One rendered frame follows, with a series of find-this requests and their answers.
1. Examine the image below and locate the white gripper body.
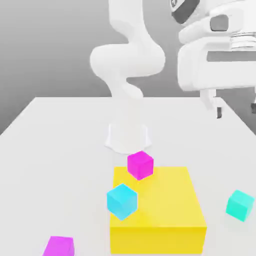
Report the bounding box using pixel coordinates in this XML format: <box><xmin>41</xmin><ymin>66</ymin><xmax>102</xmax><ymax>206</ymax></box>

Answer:
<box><xmin>177</xmin><ymin>38</ymin><xmax>256</xmax><ymax>93</ymax></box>

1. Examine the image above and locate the small magenta cube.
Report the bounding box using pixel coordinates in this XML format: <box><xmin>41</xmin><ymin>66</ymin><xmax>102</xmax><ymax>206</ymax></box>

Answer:
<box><xmin>127</xmin><ymin>150</ymin><xmax>155</xmax><ymax>181</ymax></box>

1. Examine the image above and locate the small teal cube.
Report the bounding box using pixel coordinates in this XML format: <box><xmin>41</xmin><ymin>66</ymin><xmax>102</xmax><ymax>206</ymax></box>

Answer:
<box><xmin>225</xmin><ymin>189</ymin><xmax>256</xmax><ymax>223</ymax></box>

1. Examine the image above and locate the small cyan cube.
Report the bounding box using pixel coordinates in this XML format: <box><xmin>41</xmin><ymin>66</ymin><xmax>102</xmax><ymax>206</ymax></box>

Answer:
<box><xmin>106</xmin><ymin>183</ymin><xmax>139</xmax><ymax>222</ymax></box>

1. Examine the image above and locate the small violet cube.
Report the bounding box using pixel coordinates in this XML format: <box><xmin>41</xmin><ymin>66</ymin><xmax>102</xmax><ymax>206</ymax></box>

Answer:
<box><xmin>42</xmin><ymin>235</ymin><xmax>75</xmax><ymax>256</ymax></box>

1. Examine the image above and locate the large yellow box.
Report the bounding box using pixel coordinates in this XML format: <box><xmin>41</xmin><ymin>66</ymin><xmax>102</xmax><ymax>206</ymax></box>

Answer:
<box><xmin>109</xmin><ymin>166</ymin><xmax>208</xmax><ymax>255</ymax></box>

